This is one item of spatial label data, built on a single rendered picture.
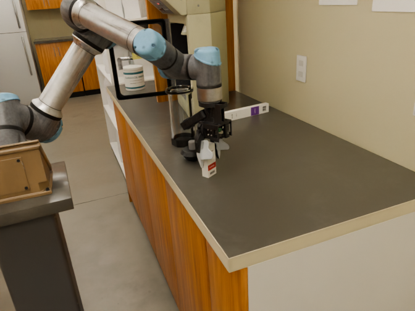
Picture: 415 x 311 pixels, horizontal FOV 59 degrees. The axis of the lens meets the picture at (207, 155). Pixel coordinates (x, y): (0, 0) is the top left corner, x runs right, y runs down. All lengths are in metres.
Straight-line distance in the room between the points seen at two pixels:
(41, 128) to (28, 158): 0.22
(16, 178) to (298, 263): 0.85
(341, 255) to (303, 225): 0.15
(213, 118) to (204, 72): 0.14
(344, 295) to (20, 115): 1.15
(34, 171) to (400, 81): 1.18
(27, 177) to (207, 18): 1.04
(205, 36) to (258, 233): 1.09
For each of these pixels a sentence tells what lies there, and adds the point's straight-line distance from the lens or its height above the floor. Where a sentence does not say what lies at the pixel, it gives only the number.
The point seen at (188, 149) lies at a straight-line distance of 1.33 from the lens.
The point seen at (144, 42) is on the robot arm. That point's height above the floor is 1.38.
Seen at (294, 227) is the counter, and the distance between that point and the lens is 0.96.
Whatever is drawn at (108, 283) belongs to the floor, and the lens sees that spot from 2.31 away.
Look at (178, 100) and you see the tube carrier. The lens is 1.40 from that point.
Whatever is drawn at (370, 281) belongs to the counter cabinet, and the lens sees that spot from 1.21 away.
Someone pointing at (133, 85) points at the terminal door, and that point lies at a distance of 2.06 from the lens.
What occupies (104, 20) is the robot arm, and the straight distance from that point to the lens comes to 1.15.
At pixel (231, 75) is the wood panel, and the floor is 1.03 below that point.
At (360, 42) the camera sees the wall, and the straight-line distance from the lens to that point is 1.46.
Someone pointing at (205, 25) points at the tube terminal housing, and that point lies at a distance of 1.77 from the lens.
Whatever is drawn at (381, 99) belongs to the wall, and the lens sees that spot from 1.40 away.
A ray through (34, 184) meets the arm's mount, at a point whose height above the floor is 0.98.
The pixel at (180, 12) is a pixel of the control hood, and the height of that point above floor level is 1.42.
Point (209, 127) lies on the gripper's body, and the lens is 1.10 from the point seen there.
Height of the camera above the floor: 1.48
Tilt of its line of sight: 23 degrees down
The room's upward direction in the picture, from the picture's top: 4 degrees counter-clockwise
